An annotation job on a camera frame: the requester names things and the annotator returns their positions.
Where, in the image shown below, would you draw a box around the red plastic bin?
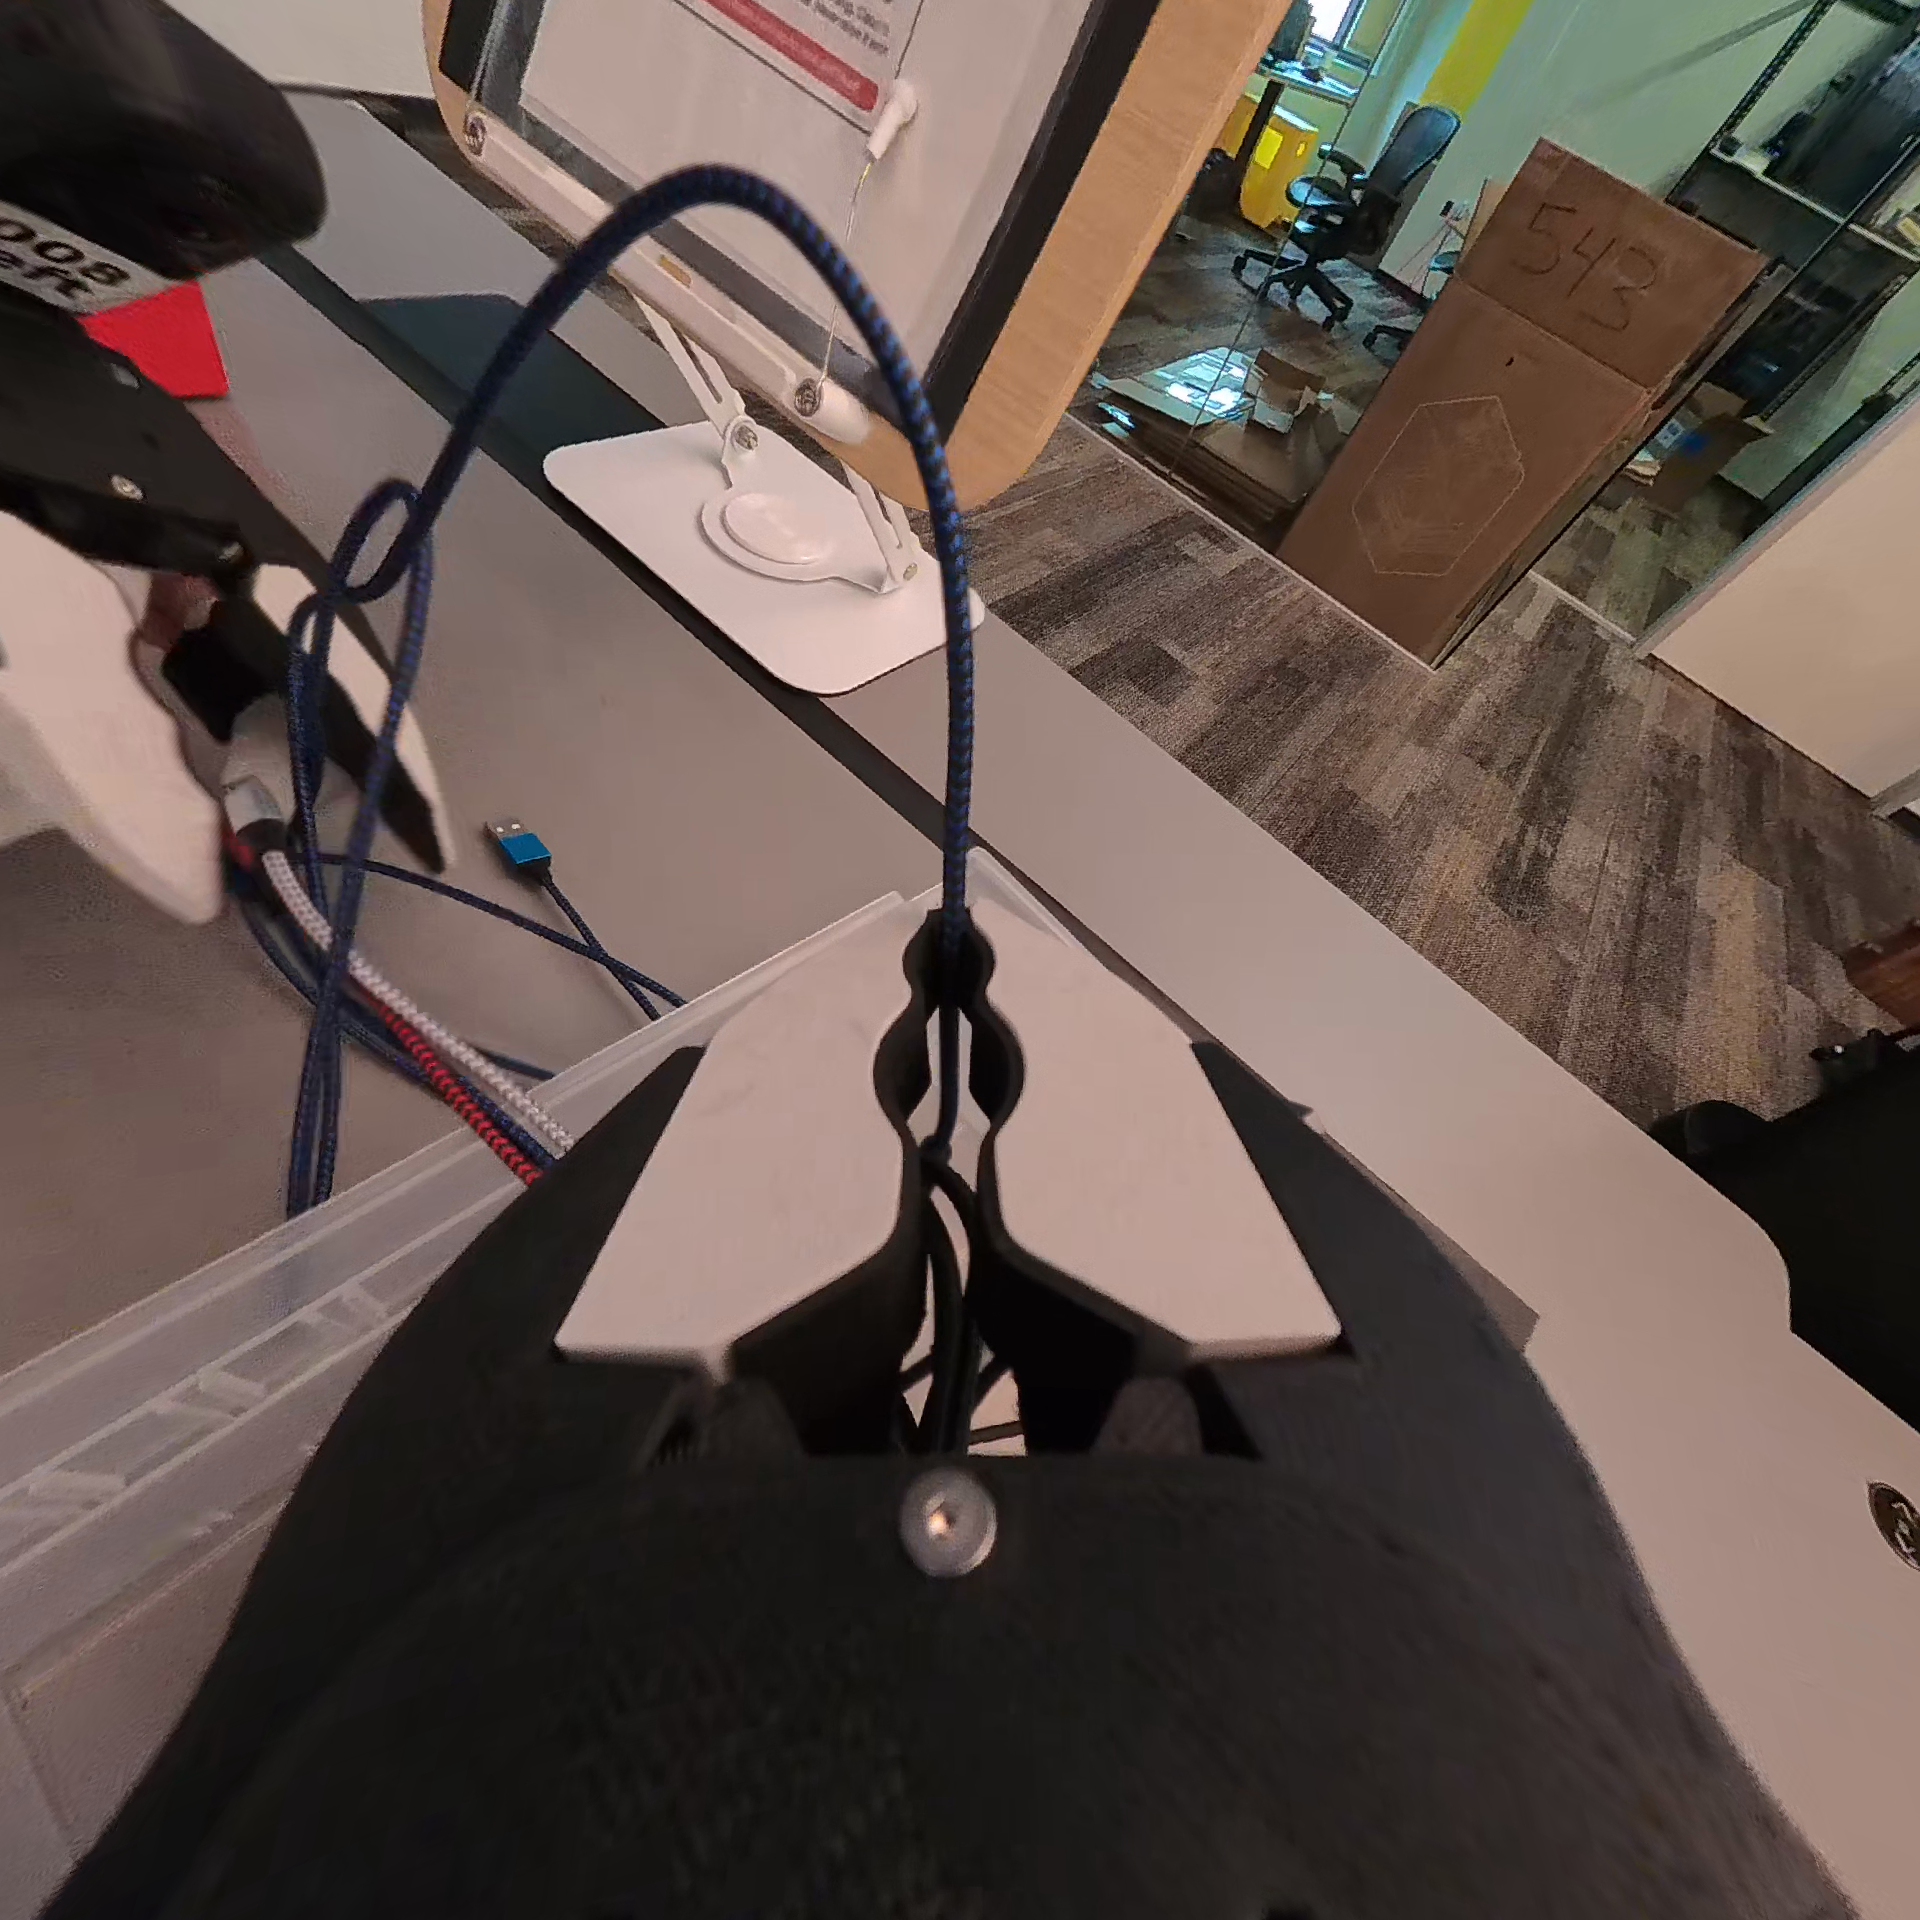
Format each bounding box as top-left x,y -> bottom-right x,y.
79,279 -> 231,401

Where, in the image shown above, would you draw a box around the red white braided cable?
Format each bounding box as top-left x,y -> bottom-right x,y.
223,770 -> 579,1188

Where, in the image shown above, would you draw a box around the yellow cabinet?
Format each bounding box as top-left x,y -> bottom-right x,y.
1240,81 -> 1326,228

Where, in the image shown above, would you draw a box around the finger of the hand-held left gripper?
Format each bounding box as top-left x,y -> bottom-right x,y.
0,516 -> 230,924
168,561 -> 453,876

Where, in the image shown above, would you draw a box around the flattened cardboard sheets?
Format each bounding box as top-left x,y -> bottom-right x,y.
1091,341 -> 1353,530

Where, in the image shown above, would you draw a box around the clear plastic bin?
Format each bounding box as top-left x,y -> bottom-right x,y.
0,845 -> 1537,1920

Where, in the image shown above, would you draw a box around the tall cardboard box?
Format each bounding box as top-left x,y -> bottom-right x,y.
1273,137 -> 1775,670

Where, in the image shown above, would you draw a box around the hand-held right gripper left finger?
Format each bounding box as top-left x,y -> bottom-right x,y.
555,890 -> 946,1379

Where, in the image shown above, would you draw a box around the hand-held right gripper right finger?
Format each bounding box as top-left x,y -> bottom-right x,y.
963,929 -> 1344,1379

